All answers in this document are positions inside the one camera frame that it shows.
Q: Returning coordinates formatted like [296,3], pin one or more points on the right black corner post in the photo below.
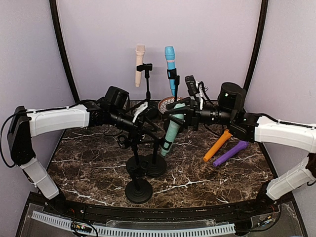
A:
[257,44]

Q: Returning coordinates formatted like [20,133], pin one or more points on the black stand of beige microphone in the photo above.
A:
[152,111]

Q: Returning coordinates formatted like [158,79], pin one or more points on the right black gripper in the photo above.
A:
[191,110]

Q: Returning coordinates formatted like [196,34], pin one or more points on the blue microphone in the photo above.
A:
[170,59]

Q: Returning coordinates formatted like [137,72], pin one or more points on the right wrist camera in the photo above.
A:
[194,90]

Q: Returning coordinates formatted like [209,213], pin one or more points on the orange microphone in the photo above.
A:
[218,144]

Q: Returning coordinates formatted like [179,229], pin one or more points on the beige microphone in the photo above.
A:
[140,52]

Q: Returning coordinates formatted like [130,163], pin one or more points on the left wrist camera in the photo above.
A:
[139,109]

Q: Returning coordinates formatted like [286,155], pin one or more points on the left black corner post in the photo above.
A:
[62,49]

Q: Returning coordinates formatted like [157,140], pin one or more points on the black stand of purple microphone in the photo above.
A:
[138,191]

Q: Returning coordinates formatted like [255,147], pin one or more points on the floral patterned ceramic plate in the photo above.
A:
[164,105]

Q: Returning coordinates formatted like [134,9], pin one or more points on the black stand of mint microphone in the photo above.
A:
[157,164]

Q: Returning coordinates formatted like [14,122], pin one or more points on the black stand of blue microphone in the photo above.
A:
[176,84]

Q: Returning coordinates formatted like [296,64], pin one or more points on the black stand of orange microphone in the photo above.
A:
[137,164]

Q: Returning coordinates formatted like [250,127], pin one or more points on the purple microphone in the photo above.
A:
[241,145]

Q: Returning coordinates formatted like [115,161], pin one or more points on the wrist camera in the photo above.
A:
[194,90]
[139,109]

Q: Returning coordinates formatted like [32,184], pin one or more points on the black front frame rail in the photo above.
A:
[233,213]

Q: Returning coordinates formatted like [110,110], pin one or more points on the mint green microphone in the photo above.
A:
[170,136]

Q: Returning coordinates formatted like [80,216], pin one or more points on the black corner post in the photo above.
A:
[257,44]
[62,49]

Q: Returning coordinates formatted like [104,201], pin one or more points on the white slotted cable duct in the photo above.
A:
[135,229]

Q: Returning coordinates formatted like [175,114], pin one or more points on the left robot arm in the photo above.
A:
[26,124]

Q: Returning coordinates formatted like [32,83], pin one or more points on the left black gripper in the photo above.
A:
[137,136]

